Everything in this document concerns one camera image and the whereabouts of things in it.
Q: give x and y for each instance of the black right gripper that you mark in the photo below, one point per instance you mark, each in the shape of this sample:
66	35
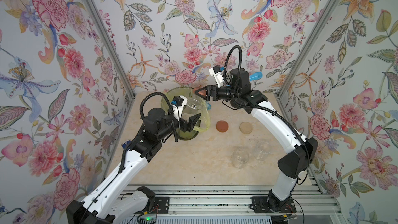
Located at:
211	90

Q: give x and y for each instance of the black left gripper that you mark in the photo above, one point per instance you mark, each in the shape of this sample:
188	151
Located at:
189	126

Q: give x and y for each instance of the clear plastic rice jar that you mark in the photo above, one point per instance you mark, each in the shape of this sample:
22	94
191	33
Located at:
240	158

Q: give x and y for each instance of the rice jar beige lid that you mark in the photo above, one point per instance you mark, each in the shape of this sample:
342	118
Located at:
262	150

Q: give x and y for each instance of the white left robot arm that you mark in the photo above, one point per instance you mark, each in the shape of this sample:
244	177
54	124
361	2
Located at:
161	119

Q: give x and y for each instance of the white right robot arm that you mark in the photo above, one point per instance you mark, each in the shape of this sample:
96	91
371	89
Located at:
233	85

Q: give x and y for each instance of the green plastic bin liner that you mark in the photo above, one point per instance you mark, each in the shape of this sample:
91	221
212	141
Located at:
204	122

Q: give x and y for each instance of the black mesh waste bin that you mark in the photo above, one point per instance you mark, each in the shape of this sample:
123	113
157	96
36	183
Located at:
193	116

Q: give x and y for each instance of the blue toy microphone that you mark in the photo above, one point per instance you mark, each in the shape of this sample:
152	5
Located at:
255	76

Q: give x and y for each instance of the small blue box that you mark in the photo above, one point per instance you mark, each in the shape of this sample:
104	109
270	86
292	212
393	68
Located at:
124	145

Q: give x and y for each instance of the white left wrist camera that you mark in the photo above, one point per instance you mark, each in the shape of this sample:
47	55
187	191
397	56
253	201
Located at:
178	103

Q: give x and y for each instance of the aluminium corner post left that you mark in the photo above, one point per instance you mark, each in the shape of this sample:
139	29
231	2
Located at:
107	41

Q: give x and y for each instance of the aluminium corner post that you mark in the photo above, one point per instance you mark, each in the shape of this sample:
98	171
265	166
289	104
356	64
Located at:
312	38
107	41

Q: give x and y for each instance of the aluminium corner post right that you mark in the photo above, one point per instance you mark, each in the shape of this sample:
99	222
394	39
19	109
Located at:
312	38

